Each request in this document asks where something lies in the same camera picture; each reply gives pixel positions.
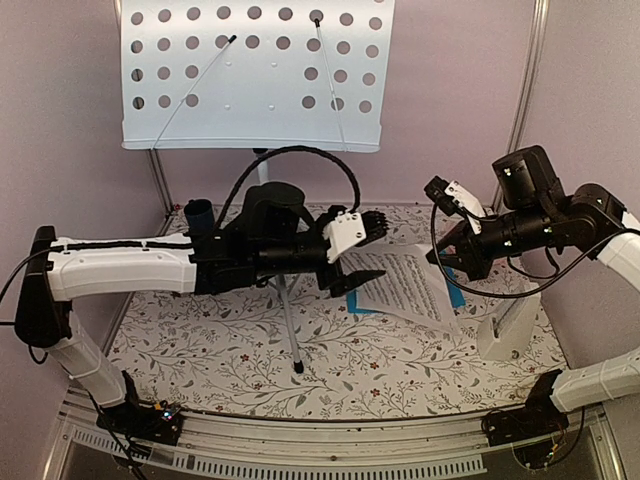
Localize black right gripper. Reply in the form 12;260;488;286
426;201;557;282

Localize white sheet music page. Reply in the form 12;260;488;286
342;244;460;335

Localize white perforated music stand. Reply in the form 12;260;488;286
119;0;397;375

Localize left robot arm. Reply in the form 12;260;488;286
14;182;388;434

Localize blue sheet music page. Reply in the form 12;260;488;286
347;265;465;322

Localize white metronome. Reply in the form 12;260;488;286
476;293;541;361

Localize dark blue cup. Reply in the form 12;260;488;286
184;199;214;233

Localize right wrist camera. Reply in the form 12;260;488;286
424;176;486;235

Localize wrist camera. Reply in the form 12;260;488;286
322;207;389;264
424;176;486;235

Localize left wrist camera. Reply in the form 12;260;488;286
322;207;389;264

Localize black braided left cable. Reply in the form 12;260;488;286
214;145;362;236

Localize right aluminium frame post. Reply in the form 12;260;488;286
492;0;551;214

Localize aluminium frame post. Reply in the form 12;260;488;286
146;149;174;217
492;0;551;214

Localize aluminium front rail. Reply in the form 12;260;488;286
44;389;625;479

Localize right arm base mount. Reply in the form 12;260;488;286
481;406;569;471

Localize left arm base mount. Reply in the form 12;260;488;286
96;401;184;446

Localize left aluminium frame post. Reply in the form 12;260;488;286
146;149;174;217

